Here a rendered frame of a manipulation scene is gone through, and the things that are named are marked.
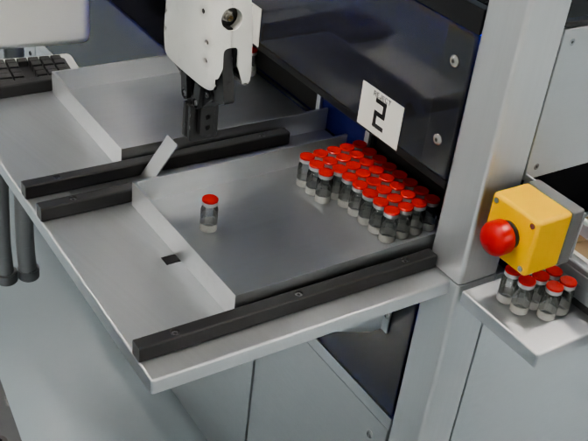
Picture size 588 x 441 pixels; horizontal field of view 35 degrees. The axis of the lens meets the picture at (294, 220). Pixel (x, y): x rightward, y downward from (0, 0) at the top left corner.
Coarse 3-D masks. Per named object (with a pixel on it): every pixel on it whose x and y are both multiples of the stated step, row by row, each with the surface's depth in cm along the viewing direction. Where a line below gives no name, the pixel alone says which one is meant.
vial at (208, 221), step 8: (200, 208) 115; (208, 208) 114; (216, 208) 115; (200, 216) 115; (208, 216) 115; (216, 216) 115; (200, 224) 116; (208, 224) 115; (216, 224) 116; (208, 232) 116
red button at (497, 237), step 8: (488, 224) 101; (496, 224) 100; (504, 224) 100; (480, 232) 102; (488, 232) 100; (496, 232) 100; (504, 232) 99; (512, 232) 100; (480, 240) 102; (488, 240) 101; (496, 240) 100; (504, 240) 99; (512, 240) 100; (488, 248) 101; (496, 248) 100; (504, 248) 100; (512, 248) 100
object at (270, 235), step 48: (336, 144) 135; (144, 192) 116; (192, 192) 124; (240, 192) 125; (288, 192) 126; (192, 240) 115; (240, 240) 116; (288, 240) 117; (336, 240) 118; (432, 240) 116; (240, 288) 108; (288, 288) 105
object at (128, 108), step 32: (128, 64) 149; (160, 64) 152; (64, 96) 140; (96, 96) 144; (128, 96) 145; (160, 96) 146; (256, 96) 150; (96, 128) 131; (128, 128) 137; (160, 128) 138; (224, 128) 133; (256, 128) 136; (288, 128) 139; (320, 128) 143
